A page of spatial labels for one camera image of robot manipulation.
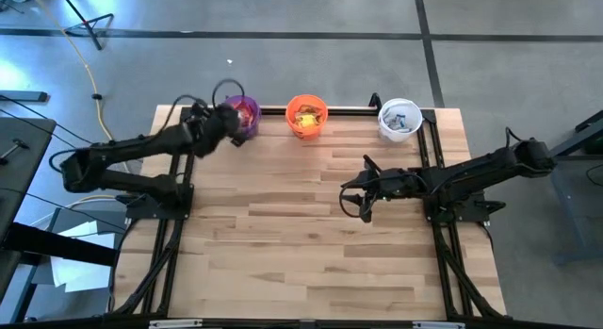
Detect silver bracket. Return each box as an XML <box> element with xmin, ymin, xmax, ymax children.
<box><xmin>413</xmin><ymin>321</ymin><xmax>465</xmax><ymax>329</ymax></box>
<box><xmin>149</xmin><ymin>319</ymin><xmax>204</xmax><ymax>329</ymax></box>

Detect yellow cable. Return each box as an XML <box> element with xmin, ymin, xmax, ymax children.
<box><xmin>27</xmin><ymin>0</ymin><xmax>122</xmax><ymax>154</ymax></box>
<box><xmin>44</xmin><ymin>194</ymin><xmax>129</xmax><ymax>226</ymax></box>

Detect white ghost face bucket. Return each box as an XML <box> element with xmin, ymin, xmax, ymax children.
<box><xmin>377</xmin><ymin>97</ymin><xmax>424</xmax><ymax>144</ymax></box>

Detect orange pumpkin face bucket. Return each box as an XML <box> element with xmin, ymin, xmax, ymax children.
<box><xmin>285</xmin><ymin>93</ymin><xmax>330</xmax><ymax>141</ymax></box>

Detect black metal table frame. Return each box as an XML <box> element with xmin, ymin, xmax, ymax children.
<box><xmin>106</xmin><ymin>105</ymin><xmax>509</xmax><ymax>326</ymax></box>

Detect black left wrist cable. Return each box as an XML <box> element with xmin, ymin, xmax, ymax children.
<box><xmin>162</xmin><ymin>77</ymin><xmax>247</xmax><ymax>132</ymax></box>

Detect dark grey metal cart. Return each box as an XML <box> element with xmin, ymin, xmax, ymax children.
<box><xmin>519</xmin><ymin>109</ymin><xmax>603</xmax><ymax>267</ymax></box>

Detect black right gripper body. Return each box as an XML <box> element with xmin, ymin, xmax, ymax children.
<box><xmin>357</xmin><ymin>155</ymin><xmax>420</xmax><ymax>224</ymax></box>

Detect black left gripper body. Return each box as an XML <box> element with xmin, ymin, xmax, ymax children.
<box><xmin>187</xmin><ymin>105</ymin><xmax>239</xmax><ymax>158</ymax></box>

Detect black T-handle tool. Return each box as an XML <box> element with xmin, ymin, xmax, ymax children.
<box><xmin>0</xmin><ymin>138</ymin><xmax>30</xmax><ymax>167</ymax></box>

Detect black flat bar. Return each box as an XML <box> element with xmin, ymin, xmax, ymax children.
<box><xmin>0</xmin><ymin>90</ymin><xmax>50</xmax><ymax>104</ymax></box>

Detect black tripod stand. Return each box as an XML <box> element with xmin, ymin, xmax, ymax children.
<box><xmin>57</xmin><ymin>0</ymin><xmax>115</xmax><ymax>51</ymax></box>

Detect purple Halloween face bucket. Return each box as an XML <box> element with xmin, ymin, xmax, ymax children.
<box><xmin>220</xmin><ymin>94</ymin><xmax>263</xmax><ymax>140</ymax></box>

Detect black desk beam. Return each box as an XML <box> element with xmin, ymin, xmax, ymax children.
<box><xmin>0</xmin><ymin>222</ymin><xmax>118</xmax><ymax>269</ymax></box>

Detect white paper sheets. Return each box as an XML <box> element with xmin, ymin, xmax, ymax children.
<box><xmin>49</xmin><ymin>219</ymin><xmax>117</xmax><ymax>294</ymax></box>

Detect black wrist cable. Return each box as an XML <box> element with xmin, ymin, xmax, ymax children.
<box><xmin>338</xmin><ymin>185</ymin><xmax>367</xmax><ymax>220</ymax></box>
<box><xmin>162</xmin><ymin>77</ymin><xmax>247</xmax><ymax>132</ymax></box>

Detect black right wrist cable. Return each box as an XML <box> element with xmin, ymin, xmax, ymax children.
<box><xmin>338</xmin><ymin>185</ymin><xmax>367</xmax><ymax>220</ymax></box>

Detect black desk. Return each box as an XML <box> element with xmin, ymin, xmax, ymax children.
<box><xmin>0</xmin><ymin>116</ymin><xmax>57</xmax><ymax>248</ymax></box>

